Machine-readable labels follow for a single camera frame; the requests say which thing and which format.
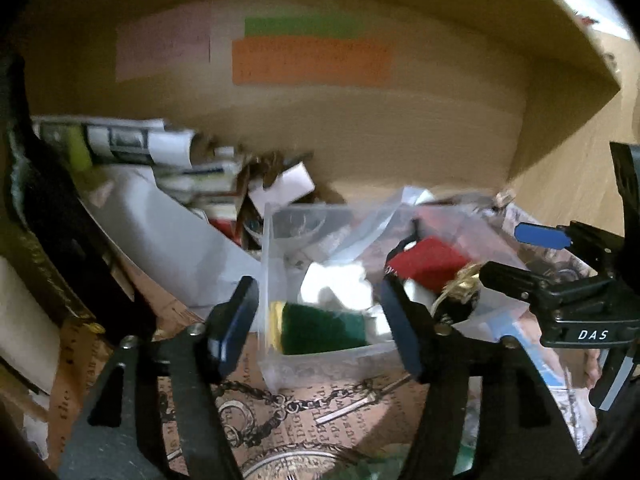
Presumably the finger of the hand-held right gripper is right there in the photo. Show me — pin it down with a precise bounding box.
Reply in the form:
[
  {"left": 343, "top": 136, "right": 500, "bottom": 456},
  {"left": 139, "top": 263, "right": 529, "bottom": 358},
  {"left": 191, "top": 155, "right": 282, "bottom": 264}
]
[
  {"left": 514, "top": 220, "right": 623, "bottom": 263},
  {"left": 479, "top": 261, "right": 603, "bottom": 311}
]

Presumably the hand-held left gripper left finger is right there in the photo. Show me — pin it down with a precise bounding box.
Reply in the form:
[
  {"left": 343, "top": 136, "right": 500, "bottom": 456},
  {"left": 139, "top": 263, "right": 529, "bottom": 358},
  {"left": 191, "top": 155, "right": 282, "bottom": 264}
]
[{"left": 57, "top": 275, "right": 261, "bottom": 480}]

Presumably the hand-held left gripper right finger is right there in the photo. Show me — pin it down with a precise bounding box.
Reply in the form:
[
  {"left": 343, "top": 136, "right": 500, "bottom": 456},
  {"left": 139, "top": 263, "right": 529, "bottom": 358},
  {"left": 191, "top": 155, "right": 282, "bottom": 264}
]
[{"left": 377, "top": 277, "right": 588, "bottom": 480}]

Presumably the clear plastic container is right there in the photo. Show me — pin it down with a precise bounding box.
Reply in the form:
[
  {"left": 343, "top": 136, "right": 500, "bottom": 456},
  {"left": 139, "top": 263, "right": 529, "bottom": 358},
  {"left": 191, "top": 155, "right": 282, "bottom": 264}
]
[{"left": 259, "top": 202, "right": 418, "bottom": 392}]

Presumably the red cloth piece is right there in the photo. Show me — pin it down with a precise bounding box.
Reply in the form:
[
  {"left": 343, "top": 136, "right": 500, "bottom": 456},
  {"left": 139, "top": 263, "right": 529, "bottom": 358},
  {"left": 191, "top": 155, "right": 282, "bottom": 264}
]
[{"left": 386, "top": 237, "right": 473, "bottom": 292}]

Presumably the green felt pad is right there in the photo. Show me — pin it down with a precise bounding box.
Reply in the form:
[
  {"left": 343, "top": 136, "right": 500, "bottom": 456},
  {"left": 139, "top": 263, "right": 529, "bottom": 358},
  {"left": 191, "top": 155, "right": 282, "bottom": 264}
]
[{"left": 269, "top": 301, "right": 372, "bottom": 356}]

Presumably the white cotton wad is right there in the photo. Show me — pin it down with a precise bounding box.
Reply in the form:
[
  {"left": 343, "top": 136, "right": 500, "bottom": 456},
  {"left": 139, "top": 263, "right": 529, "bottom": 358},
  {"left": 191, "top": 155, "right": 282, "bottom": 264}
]
[{"left": 299, "top": 259, "right": 393, "bottom": 343}]

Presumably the person's right hand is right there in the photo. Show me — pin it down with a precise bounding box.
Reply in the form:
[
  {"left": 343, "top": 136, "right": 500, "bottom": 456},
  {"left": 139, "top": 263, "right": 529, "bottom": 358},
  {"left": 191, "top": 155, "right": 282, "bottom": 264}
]
[{"left": 567, "top": 344, "right": 603, "bottom": 391}]

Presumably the black and gold trinket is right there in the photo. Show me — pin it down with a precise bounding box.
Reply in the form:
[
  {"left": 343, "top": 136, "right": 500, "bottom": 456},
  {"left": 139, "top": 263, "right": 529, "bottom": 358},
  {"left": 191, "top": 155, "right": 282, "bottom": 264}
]
[{"left": 431, "top": 265, "right": 483, "bottom": 323}]

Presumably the clear plastic bag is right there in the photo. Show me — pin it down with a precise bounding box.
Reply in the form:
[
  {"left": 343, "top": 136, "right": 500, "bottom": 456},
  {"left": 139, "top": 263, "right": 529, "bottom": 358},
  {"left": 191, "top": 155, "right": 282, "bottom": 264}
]
[{"left": 320, "top": 186, "right": 531, "bottom": 321}]

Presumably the large white paper sheet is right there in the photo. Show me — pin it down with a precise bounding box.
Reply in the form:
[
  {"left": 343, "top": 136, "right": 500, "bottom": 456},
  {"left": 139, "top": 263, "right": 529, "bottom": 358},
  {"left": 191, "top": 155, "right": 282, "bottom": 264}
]
[{"left": 82, "top": 165, "right": 266, "bottom": 308}]

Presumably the brown vintage print paper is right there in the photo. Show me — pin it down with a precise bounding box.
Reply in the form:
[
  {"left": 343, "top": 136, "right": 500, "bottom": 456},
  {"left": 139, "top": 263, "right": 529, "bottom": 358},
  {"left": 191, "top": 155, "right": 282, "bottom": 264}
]
[{"left": 47, "top": 265, "right": 501, "bottom": 480}]

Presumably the small white card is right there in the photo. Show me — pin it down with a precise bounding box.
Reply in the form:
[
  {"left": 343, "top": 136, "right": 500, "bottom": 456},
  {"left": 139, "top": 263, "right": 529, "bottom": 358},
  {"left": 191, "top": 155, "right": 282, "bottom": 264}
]
[{"left": 248, "top": 161, "right": 317, "bottom": 207}]

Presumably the stack of small booklets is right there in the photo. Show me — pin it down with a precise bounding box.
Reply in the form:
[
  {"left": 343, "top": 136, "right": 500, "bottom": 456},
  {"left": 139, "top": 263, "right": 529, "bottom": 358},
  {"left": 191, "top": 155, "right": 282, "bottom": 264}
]
[{"left": 155, "top": 146, "right": 251, "bottom": 218}]

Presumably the large cardboard box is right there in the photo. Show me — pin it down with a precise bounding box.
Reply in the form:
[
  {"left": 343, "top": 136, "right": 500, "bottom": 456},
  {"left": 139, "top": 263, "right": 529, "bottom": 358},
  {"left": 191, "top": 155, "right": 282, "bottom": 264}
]
[{"left": 20, "top": 0, "right": 623, "bottom": 211}]

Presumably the rolled printed newspaper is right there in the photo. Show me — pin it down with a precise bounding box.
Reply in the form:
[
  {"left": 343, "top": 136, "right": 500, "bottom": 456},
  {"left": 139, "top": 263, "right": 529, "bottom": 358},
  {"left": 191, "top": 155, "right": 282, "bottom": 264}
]
[{"left": 31, "top": 116, "right": 198, "bottom": 168}]

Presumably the orange paper label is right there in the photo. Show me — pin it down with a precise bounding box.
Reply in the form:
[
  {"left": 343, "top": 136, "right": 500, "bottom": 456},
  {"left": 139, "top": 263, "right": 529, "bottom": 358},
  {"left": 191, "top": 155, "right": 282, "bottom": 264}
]
[{"left": 231, "top": 36, "right": 393, "bottom": 86}]

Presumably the pink paper label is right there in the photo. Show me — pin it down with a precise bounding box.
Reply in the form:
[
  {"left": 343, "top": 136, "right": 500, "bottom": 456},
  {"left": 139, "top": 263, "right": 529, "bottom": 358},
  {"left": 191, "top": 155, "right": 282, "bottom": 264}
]
[{"left": 115, "top": 1, "right": 213, "bottom": 82}]

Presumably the green paper label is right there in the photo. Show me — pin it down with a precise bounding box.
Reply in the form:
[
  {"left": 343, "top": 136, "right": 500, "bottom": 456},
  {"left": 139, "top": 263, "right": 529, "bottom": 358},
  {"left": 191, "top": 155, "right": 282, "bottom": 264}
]
[{"left": 243, "top": 12, "right": 368, "bottom": 39}]

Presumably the black strap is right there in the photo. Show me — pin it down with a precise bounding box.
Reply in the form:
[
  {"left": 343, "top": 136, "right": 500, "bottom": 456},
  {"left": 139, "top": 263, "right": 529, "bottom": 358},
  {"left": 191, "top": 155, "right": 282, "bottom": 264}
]
[{"left": 0, "top": 52, "right": 146, "bottom": 331}]

